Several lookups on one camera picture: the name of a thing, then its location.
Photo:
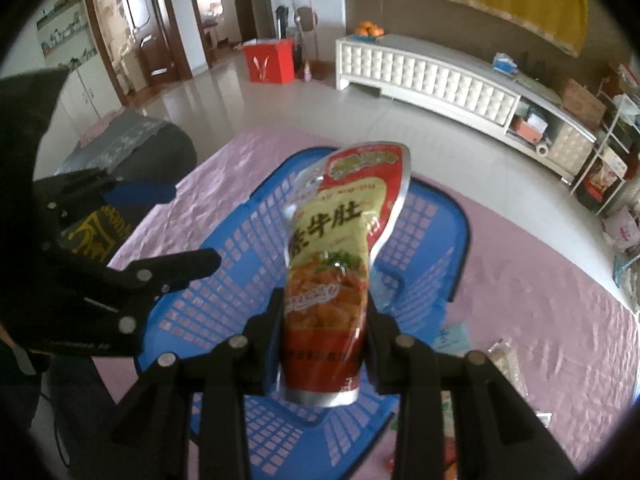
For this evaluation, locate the pink tablecloth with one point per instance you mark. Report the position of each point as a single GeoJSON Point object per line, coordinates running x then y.
{"type": "Point", "coordinates": [550, 335]}

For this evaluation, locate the white plastic bag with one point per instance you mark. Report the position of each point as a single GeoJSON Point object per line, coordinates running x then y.
{"type": "Point", "coordinates": [622, 230]}

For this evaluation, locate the orange snack packet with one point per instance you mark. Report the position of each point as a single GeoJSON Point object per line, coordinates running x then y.
{"type": "Point", "coordinates": [452, 460]}

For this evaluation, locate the light blue snack packet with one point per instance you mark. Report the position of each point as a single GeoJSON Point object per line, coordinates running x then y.
{"type": "Point", "coordinates": [450, 337]}

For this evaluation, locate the red white box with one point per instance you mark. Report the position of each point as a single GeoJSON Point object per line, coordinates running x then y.
{"type": "Point", "coordinates": [629, 74]}

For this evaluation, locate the grey lace cloth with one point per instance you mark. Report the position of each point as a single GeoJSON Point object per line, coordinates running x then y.
{"type": "Point", "coordinates": [125, 132]}

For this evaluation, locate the blue tissue box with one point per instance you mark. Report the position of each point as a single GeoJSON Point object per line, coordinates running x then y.
{"type": "Point", "coordinates": [505, 62]}

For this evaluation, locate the white metal shelf rack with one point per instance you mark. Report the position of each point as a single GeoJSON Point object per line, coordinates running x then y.
{"type": "Point", "coordinates": [612, 160]}

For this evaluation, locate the red gift bag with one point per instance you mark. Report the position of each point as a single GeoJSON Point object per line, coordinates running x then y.
{"type": "Point", "coordinates": [270, 62]}

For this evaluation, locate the white tufted TV cabinet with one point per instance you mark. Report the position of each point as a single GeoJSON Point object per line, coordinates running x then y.
{"type": "Point", "coordinates": [425, 75]}

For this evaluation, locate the white paper roll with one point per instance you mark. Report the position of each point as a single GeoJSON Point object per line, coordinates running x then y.
{"type": "Point", "coordinates": [542, 149]}

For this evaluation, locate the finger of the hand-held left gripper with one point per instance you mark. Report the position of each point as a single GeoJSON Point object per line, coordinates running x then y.
{"type": "Point", "coordinates": [140, 194]}
{"type": "Point", "coordinates": [165, 270]}

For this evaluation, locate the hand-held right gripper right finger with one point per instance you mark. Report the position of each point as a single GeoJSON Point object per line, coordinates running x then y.
{"type": "Point", "coordinates": [382, 355]}

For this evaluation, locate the red yellow snack packet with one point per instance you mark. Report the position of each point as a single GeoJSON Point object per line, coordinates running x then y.
{"type": "Point", "coordinates": [330, 260]}

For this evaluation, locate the brown cardboard box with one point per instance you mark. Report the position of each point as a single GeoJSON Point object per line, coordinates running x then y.
{"type": "Point", "coordinates": [584, 102]}

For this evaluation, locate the black upright vacuum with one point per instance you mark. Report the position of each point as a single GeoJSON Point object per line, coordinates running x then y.
{"type": "Point", "coordinates": [282, 22]}

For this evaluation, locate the small pink cloth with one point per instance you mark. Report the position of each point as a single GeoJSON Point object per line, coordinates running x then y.
{"type": "Point", "coordinates": [97, 131]}

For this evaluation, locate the broom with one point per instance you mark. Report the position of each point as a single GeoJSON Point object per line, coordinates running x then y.
{"type": "Point", "coordinates": [306, 45]}

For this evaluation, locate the white cupboard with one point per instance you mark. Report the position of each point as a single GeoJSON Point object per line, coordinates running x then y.
{"type": "Point", "coordinates": [87, 92]}

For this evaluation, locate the brown wooden door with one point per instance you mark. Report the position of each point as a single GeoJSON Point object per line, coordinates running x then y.
{"type": "Point", "coordinates": [157, 60]}

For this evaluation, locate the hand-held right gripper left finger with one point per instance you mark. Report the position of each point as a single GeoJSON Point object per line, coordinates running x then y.
{"type": "Point", "coordinates": [270, 340]}

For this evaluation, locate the wall shelf with small items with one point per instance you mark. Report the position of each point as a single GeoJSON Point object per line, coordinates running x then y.
{"type": "Point", "coordinates": [62, 30]}

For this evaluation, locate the clear snack packet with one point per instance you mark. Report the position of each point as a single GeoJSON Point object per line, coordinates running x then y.
{"type": "Point", "coordinates": [507, 365]}

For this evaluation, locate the blue plastic basket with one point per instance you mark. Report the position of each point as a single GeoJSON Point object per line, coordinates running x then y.
{"type": "Point", "coordinates": [170, 310]}

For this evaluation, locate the dark cloth yellow print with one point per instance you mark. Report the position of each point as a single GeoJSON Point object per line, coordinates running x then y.
{"type": "Point", "coordinates": [175, 150]}

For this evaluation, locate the pink flat box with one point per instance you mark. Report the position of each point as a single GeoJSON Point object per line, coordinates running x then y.
{"type": "Point", "coordinates": [527, 132]}

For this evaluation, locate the pile of oranges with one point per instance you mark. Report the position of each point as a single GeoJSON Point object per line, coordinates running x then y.
{"type": "Point", "coordinates": [369, 29]}

